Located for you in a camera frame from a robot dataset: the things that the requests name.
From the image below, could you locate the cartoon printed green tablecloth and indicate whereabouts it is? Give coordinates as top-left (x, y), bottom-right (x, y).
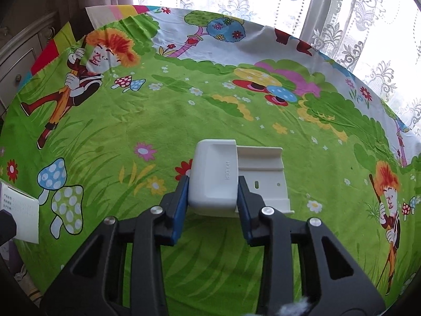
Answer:
top-left (0, 4), bottom-right (421, 307)

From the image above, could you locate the white plastic holder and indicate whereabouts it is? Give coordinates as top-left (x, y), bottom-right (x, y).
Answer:
top-left (188, 139), bottom-right (293, 218)

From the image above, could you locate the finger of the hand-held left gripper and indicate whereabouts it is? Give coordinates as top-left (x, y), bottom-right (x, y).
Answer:
top-left (0, 211), bottom-right (18, 246)

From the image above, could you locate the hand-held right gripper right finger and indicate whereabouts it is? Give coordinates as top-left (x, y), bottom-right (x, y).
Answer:
top-left (237, 176), bottom-right (386, 316)

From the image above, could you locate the white ornate dresser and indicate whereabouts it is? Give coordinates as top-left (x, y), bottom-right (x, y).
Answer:
top-left (0, 10), bottom-right (71, 116)

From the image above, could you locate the large white box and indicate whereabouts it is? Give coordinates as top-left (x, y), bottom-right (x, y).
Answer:
top-left (0, 180), bottom-right (41, 245)

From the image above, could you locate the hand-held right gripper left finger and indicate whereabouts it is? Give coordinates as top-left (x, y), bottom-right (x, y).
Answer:
top-left (43, 175), bottom-right (190, 316)

